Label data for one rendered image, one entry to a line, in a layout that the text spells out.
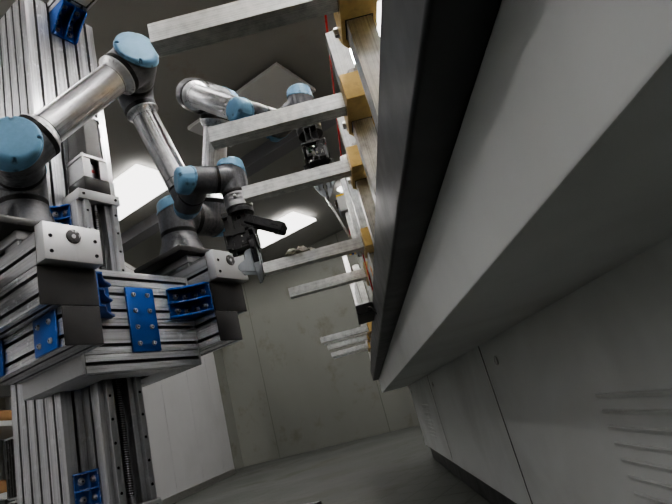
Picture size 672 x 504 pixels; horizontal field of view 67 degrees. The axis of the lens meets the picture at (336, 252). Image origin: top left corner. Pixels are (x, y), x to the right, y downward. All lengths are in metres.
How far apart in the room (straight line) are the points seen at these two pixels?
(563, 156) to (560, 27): 0.06
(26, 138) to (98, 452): 0.78
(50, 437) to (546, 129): 1.46
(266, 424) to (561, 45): 10.22
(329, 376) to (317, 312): 1.17
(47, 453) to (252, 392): 9.05
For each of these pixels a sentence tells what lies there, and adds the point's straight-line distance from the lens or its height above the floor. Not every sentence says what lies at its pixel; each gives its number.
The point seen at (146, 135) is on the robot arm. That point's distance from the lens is 1.62.
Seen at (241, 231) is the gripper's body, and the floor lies 0.95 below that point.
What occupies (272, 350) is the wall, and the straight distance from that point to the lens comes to 10.15.
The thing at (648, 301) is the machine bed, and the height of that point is 0.47.
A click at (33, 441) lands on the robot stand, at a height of 0.58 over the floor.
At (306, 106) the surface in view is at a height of 0.95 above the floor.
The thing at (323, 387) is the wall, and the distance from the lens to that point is 9.49.
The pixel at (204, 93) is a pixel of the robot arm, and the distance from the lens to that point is 1.71.
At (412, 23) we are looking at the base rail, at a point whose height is 0.64.
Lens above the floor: 0.44
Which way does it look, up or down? 17 degrees up
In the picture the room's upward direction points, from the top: 15 degrees counter-clockwise
